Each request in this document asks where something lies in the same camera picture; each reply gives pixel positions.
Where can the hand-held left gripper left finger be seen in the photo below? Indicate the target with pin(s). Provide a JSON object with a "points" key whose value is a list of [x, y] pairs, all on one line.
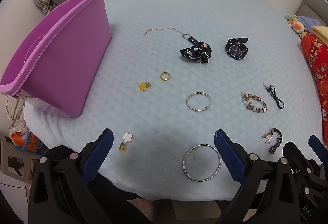
{"points": [[99, 155]]}

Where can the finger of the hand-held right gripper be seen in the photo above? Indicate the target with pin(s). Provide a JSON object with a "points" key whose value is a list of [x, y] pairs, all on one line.
{"points": [[316, 144], [290, 153]]}

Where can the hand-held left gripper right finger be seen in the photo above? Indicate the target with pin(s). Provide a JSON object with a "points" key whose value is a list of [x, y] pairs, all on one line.
{"points": [[229, 158]]}

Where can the large silver bangle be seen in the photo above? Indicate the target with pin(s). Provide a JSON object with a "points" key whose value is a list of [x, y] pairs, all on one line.
{"points": [[184, 165]]}

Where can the small silver bangle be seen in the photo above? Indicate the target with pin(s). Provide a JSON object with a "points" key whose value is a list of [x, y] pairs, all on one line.
{"points": [[186, 101]]}

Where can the purple plastic basin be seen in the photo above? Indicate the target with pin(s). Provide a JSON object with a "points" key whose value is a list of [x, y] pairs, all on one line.
{"points": [[64, 60]]}

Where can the white flower earring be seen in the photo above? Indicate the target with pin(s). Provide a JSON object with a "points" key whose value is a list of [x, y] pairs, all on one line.
{"points": [[127, 137]]}

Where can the person's dark clothing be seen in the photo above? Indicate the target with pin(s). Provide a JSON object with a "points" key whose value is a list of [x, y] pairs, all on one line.
{"points": [[123, 203]]}

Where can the light blue fleece blanket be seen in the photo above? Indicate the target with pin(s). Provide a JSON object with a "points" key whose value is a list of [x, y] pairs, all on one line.
{"points": [[153, 124]]}

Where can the orange plastic basket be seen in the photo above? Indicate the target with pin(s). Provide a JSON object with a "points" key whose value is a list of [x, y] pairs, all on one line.
{"points": [[28, 143]]}

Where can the red printed quilt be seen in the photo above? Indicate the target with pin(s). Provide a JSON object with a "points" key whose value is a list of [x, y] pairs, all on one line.
{"points": [[317, 65]]}

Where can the yellow flower earring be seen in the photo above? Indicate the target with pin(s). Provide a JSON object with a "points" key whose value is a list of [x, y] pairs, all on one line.
{"points": [[142, 86]]}

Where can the pile of beige clothes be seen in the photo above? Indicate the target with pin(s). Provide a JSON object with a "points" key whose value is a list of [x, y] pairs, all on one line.
{"points": [[16, 113]]}

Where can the black digital wristwatch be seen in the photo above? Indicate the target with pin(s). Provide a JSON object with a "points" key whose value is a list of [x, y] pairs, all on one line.
{"points": [[234, 51]]}

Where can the yellow knitted blanket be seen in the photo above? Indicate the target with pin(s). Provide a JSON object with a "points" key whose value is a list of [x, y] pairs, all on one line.
{"points": [[320, 33]]}

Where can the white and orange plush toy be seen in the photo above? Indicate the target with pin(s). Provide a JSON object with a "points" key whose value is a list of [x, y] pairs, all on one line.
{"points": [[297, 26]]}

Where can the blue soft pillow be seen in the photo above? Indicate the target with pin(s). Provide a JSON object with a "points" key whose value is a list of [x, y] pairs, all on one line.
{"points": [[308, 21]]}

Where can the green plush toy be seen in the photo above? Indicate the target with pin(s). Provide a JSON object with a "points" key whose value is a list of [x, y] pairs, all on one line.
{"points": [[290, 17]]}

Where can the grey upholstered headboard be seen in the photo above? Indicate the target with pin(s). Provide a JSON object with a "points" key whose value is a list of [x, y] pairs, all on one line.
{"points": [[311, 5]]}

